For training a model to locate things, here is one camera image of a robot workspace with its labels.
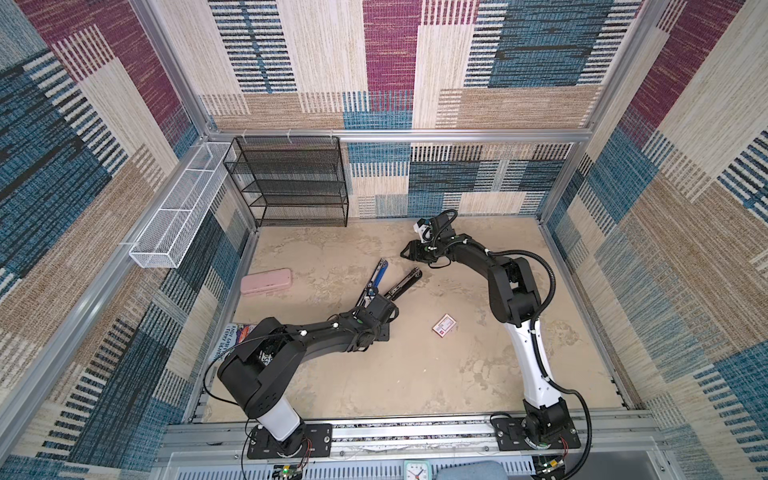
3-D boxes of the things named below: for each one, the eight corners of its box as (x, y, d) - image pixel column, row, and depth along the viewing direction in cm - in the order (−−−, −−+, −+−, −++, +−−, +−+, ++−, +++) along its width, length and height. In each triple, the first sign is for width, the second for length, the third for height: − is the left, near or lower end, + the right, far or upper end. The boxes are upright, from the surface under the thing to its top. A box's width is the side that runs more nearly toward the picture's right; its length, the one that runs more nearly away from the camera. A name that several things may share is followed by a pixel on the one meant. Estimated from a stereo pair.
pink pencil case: (243, 294, 103) (239, 289, 100) (244, 280, 106) (241, 275, 104) (291, 286, 105) (289, 280, 102) (291, 272, 108) (289, 267, 106)
